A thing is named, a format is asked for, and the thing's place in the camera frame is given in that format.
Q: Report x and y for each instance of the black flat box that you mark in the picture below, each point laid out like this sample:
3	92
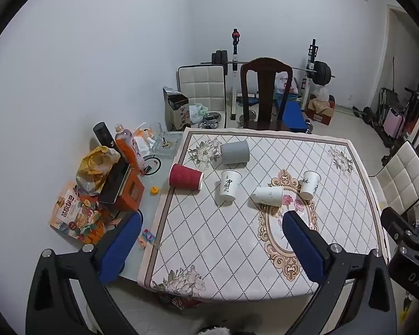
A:
113	183

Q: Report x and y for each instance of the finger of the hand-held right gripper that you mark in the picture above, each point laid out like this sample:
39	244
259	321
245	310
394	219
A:
396	221

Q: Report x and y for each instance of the orange box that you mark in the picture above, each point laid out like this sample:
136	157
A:
132	192

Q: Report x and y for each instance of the metal bowl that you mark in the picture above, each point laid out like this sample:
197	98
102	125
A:
209	120

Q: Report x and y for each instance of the clear drinking glass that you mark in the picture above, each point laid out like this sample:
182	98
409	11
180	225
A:
155	131

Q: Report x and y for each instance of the black dumbbell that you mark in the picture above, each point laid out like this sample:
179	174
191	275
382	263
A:
366	114

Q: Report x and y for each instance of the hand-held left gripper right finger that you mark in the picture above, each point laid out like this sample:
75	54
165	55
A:
302	247

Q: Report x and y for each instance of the white floral paper cup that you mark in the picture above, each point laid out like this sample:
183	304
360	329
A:
269	194

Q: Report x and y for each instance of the white calligraphy paper cup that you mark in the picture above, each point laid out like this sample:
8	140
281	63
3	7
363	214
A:
228	188

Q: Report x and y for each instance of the calligraphy print carton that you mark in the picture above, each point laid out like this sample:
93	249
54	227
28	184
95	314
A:
178	115

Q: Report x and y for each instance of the white orange snack bag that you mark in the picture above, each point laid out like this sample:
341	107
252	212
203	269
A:
143	139

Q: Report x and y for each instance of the clear plastic bag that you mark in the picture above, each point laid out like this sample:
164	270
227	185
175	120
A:
321	94

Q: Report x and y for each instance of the white squat rack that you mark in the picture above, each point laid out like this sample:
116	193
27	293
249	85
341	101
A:
234	76

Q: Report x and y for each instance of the white padded chair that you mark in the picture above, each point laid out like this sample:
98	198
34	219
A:
401	174
199	83

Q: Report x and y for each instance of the brown tea bottle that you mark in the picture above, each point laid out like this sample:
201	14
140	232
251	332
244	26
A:
125	146

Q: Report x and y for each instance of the floral diamond pattern table mat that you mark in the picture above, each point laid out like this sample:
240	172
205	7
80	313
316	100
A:
213	244

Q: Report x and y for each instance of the yellow plastic bag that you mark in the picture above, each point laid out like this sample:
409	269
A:
94	167

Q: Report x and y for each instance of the pink suitcase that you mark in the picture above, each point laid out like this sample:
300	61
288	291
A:
394	122

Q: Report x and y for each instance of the black thermos bottle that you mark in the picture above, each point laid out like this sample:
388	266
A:
103	134

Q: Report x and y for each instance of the pale green plastic bag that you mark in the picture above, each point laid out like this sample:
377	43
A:
198	111

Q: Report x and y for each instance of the yellow bottle cap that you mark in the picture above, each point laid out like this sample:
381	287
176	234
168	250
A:
155	190

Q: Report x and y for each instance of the red ribbed paper cup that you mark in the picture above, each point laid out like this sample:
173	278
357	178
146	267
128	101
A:
185	178

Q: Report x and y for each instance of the blue weight bench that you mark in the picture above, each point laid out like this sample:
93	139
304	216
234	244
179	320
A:
295	115

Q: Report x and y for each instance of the glass ashtray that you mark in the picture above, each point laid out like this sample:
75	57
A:
167	144

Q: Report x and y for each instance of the black barbell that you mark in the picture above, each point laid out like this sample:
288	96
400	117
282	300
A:
323	73

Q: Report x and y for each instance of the black folded cart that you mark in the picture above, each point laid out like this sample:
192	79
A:
405	104

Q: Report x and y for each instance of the grey paper cup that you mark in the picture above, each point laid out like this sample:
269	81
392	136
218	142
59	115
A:
234	152

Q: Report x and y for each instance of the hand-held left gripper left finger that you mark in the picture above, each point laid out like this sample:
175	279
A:
120	251

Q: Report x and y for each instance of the small candy wrapper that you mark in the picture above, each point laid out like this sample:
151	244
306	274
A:
149	236

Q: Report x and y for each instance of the orange snack packet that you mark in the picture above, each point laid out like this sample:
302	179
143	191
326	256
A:
70	213

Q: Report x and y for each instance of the brown cardboard box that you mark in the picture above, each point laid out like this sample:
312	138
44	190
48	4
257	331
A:
321	115

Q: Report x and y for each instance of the white red print plastic bag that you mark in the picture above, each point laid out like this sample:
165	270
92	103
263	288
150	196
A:
282	82

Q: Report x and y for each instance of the white bamboo print paper cup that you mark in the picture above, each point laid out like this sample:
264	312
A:
309	185

